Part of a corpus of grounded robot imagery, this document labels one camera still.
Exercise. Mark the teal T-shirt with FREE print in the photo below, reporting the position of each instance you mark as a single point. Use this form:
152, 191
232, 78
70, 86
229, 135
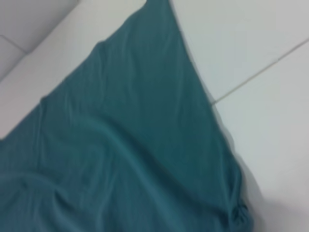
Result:
120, 145

